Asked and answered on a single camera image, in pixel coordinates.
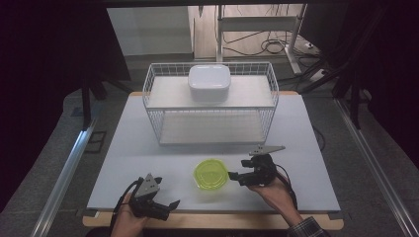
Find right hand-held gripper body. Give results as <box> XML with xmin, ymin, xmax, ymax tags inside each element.
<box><xmin>239</xmin><ymin>144</ymin><xmax>286</xmax><ymax>187</ymax></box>

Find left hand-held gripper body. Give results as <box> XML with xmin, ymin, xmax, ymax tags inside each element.
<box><xmin>129</xmin><ymin>173</ymin><xmax>171</xmax><ymax>220</ymax></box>

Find round green lidded container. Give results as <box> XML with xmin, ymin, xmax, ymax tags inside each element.
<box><xmin>193</xmin><ymin>158</ymin><xmax>230</xmax><ymax>192</ymax></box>

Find white wire shelf rack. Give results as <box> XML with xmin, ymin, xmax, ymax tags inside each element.
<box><xmin>141</xmin><ymin>61</ymin><xmax>281</xmax><ymax>146</ymax></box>

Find square white lidded container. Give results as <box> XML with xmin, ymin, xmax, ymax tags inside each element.
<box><xmin>187</xmin><ymin>63</ymin><xmax>231</xmax><ymax>103</ymax></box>

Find person's left hand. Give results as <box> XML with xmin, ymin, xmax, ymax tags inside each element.
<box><xmin>110</xmin><ymin>194</ymin><xmax>151</xmax><ymax>237</ymax></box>

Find person's right hand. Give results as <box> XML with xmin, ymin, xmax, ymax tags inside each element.
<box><xmin>248</xmin><ymin>174</ymin><xmax>302</xmax><ymax>226</ymax></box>

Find black floor plate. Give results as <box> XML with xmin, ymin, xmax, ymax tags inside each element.
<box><xmin>84</xmin><ymin>130</ymin><xmax>108</xmax><ymax>154</ymax></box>

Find black metal stand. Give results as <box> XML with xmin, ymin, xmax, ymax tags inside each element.
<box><xmin>80</xmin><ymin>65</ymin><xmax>132</xmax><ymax>130</ymax></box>
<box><xmin>297</xmin><ymin>58</ymin><xmax>364</xmax><ymax>130</ymax></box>

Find white power strip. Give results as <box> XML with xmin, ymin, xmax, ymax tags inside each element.
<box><xmin>309</xmin><ymin>68</ymin><xmax>329</xmax><ymax>83</ymax></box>

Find white panel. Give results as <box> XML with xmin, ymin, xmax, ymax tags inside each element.
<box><xmin>107</xmin><ymin>6</ymin><xmax>194</xmax><ymax>57</ymax></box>

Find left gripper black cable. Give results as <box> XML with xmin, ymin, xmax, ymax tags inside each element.
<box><xmin>110</xmin><ymin>178</ymin><xmax>145</xmax><ymax>231</ymax></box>

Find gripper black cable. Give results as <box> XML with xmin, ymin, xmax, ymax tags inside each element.
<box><xmin>275</xmin><ymin>163</ymin><xmax>299</xmax><ymax>210</ymax></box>
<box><xmin>110</xmin><ymin>178</ymin><xmax>145</xmax><ymax>231</ymax></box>

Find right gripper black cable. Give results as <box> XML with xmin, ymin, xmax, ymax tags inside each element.
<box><xmin>275</xmin><ymin>163</ymin><xmax>299</xmax><ymax>210</ymax></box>

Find aluminium rail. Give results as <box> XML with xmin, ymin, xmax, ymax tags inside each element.
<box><xmin>334</xmin><ymin>98</ymin><xmax>419</xmax><ymax>237</ymax></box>
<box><xmin>31</xmin><ymin>119</ymin><xmax>98</xmax><ymax>237</ymax></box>

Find black floor cables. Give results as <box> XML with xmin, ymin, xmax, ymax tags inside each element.
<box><xmin>221</xmin><ymin>29</ymin><xmax>319</xmax><ymax>57</ymax></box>

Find white metal desk frame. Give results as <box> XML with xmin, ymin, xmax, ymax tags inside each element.
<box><xmin>215</xmin><ymin>3</ymin><xmax>308</xmax><ymax>75</ymax></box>

